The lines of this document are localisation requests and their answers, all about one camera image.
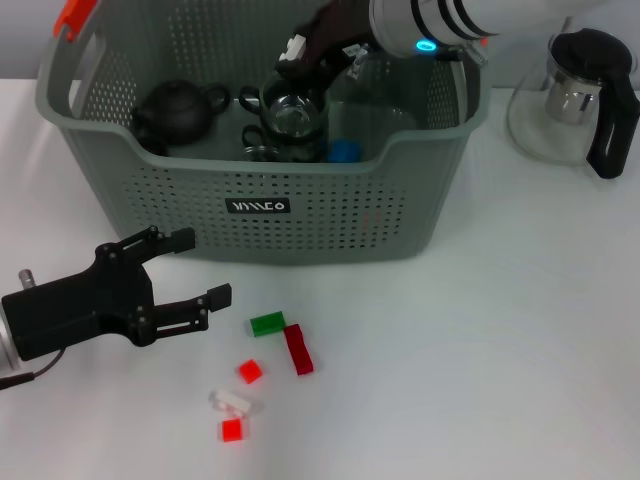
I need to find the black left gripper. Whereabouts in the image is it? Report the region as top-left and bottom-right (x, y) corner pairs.
(1, 226), (234, 362)

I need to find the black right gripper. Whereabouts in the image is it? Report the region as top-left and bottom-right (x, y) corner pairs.
(273, 0), (377, 86)

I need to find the clear pinkish long block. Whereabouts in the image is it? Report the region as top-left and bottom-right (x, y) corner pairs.
(277, 32), (308, 64)

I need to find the glass teacup with black sleeve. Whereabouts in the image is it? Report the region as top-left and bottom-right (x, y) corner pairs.
(238, 72), (332, 149)
(242, 124), (329, 164)
(235, 144), (281, 164)

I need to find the green rectangular building block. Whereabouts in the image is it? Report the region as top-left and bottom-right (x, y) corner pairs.
(248, 310), (287, 339)

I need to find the blue square block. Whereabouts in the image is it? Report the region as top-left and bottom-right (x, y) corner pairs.
(328, 138), (362, 164)

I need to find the small red sloped block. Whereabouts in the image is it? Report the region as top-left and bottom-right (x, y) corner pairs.
(236, 358), (264, 385)

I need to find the dark red long block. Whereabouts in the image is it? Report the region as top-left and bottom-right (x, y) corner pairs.
(282, 323), (316, 377)

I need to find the grey perforated storage bin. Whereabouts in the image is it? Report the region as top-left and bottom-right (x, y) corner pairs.
(34, 0), (494, 266)

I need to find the white long building block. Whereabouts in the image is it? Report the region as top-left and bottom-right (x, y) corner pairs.
(208, 389), (265, 416)

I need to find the small red square block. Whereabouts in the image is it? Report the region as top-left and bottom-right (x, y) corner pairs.
(220, 418), (245, 443)

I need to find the small black clay cup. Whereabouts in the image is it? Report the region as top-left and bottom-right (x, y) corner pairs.
(135, 132), (171, 157)

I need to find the black clay teapot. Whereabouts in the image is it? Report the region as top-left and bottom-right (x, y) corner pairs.
(131, 78), (233, 147)

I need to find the steel infuser insert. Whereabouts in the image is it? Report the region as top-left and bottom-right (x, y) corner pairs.
(543, 74), (601, 126)

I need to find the left arm cable with plug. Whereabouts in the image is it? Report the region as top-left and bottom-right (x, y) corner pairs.
(0, 348), (67, 391)

